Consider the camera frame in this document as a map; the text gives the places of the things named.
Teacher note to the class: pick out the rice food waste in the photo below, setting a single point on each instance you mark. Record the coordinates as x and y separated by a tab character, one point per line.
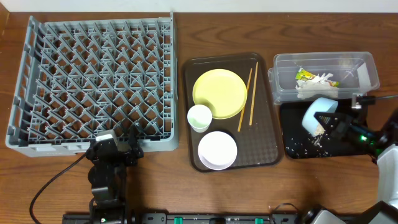
300	144

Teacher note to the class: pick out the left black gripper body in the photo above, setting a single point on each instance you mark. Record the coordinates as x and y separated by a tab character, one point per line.
117	151

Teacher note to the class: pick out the green orange snack wrapper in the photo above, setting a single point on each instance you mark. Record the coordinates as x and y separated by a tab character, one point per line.
304	77

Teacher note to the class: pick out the white paper cup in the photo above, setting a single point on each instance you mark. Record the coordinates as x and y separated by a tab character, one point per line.
199	118

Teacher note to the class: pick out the clear plastic bin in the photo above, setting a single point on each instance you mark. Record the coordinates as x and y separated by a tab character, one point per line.
355	71

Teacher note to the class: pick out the yellow plate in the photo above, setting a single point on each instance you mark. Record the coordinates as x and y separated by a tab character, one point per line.
222	91

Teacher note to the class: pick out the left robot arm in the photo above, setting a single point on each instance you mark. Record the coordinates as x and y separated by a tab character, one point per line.
107	177

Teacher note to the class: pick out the grey plastic dish rack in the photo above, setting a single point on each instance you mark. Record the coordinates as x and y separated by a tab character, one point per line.
77	79

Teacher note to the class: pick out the white pink bowl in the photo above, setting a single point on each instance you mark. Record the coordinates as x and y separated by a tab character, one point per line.
217	150

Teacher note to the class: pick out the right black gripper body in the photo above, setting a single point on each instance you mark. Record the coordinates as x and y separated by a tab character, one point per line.
349	132

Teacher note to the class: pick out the brown serving tray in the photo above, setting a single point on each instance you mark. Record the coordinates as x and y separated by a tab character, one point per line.
259	144

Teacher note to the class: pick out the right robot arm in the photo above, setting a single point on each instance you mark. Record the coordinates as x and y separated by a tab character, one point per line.
381	145

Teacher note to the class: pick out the wooden chopstick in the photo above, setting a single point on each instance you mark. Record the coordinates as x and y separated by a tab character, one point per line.
253	95
244	105

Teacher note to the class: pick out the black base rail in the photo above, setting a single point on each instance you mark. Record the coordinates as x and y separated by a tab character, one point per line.
162	218

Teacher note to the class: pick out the black waste tray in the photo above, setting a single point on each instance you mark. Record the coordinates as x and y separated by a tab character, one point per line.
291	116

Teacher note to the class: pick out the white paper napkin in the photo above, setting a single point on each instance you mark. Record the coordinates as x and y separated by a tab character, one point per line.
310	90

